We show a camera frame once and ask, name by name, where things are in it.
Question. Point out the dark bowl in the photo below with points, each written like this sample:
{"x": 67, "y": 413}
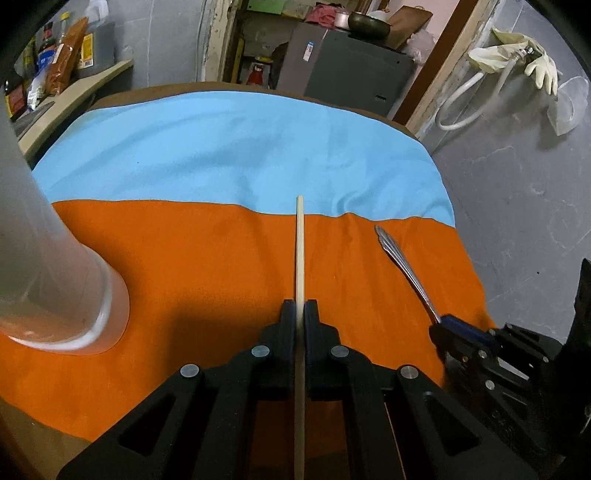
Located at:
{"x": 369, "y": 29}

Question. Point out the cream rubber gloves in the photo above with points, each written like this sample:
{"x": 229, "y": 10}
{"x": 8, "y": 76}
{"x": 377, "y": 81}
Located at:
{"x": 521, "y": 49}

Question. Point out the wooden door frame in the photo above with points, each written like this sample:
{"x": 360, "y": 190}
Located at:
{"x": 469, "y": 24}

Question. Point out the wooden cutting board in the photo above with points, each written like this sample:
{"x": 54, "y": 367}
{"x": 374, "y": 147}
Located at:
{"x": 404, "y": 23}

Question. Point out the clear hanging plastic bag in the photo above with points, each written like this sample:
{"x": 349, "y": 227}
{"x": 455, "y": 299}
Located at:
{"x": 567, "y": 111}

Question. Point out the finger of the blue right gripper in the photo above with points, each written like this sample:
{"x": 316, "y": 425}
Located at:
{"x": 464, "y": 330}

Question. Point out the red white bag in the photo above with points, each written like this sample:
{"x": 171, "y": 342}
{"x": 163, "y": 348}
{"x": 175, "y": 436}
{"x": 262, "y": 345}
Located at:
{"x": 259, "y": 72}

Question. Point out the large soy sauce jug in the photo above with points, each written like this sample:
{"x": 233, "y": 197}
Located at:
{"x": 97, "y": 52}

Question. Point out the blue and orange cloth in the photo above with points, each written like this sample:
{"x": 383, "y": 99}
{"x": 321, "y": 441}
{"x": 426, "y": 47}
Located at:
{"x": 191, "y": 199}

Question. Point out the grey cabinet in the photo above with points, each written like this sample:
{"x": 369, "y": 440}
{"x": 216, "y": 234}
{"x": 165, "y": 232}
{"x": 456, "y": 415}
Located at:
{"x": 335, "y": 68}

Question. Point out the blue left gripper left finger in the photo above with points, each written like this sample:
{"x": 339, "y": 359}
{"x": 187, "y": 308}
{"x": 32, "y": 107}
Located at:
{"x": 287, "y": 331}

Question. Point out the blue white salt bag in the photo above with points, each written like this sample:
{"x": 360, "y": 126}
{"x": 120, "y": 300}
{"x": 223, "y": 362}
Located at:
{"x": 37, "y": 89}

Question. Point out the wooden chopstick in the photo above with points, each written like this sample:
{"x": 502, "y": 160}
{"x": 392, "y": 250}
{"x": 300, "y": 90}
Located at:
{"x": 299, "y": 365}

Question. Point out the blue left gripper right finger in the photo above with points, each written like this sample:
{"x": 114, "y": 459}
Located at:
{"x": 312, "y": 332}

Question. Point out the translucent plastic cup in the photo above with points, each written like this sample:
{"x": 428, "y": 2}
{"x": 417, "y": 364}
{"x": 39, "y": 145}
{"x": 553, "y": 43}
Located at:
{"x": 57, "y": 295}

